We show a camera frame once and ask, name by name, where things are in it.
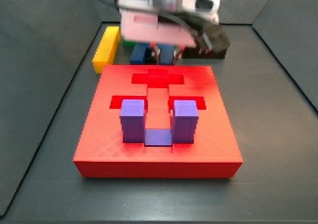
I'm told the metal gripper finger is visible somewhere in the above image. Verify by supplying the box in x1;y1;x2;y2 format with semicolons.
174;46;185;64
150;43;160;64

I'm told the white and silver gripper body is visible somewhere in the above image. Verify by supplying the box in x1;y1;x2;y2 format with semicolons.
115;0;221;24

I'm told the blue U-shaped block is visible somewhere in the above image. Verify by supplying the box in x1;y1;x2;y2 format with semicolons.
130;43;174;65

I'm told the green stepped arch block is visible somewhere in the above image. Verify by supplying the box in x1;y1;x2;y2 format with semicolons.
122;39;135;47

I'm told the yellow long bar block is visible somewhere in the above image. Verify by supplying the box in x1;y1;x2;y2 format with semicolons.
93;26;121;73

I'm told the purple U-shaped block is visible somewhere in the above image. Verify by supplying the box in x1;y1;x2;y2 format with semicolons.
119;99;200;147

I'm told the red base block with slots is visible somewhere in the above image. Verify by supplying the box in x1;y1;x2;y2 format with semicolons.
74;65;242;178

